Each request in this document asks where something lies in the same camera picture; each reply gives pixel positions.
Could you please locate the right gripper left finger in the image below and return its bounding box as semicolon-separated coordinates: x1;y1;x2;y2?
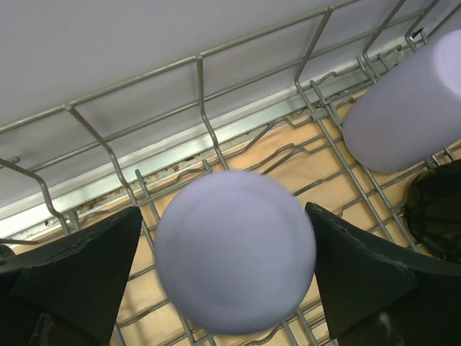
1;207;142;345

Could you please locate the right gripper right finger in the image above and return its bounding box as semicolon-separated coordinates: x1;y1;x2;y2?
305;203;460;345

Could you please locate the black mug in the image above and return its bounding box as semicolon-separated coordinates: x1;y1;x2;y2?
403;160;460;264

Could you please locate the lavender plastic cup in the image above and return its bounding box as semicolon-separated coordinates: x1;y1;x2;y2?
342;30;460;173

